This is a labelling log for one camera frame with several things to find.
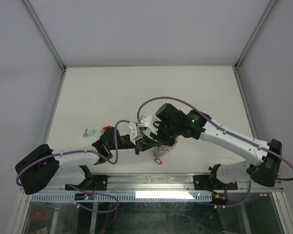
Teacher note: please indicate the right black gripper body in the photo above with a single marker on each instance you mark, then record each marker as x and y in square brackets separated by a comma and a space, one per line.
[166, 133]

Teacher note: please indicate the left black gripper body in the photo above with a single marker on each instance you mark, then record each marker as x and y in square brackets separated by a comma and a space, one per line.
[138, 145]

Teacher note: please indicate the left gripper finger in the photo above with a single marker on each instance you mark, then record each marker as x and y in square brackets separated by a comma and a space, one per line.
[149, 141]
[143, 147]

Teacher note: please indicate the metal disc with keyrings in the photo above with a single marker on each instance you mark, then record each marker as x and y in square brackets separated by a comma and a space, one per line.
[162, 150]

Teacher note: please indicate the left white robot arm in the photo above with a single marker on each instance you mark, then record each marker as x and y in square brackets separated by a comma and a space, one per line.
[45, 167]

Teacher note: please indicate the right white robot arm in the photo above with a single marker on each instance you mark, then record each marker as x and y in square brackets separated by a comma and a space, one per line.
[261, 163]

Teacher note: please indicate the red tag key on disc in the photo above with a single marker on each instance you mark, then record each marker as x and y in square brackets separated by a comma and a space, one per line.
[158, 161]

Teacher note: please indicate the green tag key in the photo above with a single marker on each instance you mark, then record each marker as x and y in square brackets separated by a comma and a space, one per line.
[88, 133]

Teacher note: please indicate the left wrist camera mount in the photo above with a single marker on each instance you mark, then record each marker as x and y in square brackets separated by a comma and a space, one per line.
[135, 131]

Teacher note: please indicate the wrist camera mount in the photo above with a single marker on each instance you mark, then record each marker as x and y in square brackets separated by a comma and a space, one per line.
[135, 131]
[148, 122]

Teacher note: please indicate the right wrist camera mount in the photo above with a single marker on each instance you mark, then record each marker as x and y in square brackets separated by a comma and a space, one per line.
[148, 122]

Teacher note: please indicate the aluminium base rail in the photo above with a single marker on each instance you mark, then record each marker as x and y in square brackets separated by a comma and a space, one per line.
[173, 182]

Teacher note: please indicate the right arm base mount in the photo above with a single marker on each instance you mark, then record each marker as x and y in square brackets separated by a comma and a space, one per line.
[203, 182]

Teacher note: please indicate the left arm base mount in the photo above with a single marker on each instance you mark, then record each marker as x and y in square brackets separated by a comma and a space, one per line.
[95, 182]

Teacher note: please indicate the aluminium frame post right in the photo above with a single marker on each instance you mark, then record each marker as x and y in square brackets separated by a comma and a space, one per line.
[256, 31]

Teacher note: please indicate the aluminium frame post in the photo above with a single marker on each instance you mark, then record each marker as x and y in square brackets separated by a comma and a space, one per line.
[256, 31]
[43, 33]

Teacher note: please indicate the white slotted cable duct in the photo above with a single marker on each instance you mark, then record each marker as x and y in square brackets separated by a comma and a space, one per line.
[140, 196]

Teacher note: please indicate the aluminium frame post left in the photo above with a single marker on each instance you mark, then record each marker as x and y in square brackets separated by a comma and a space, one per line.
[43, 33]

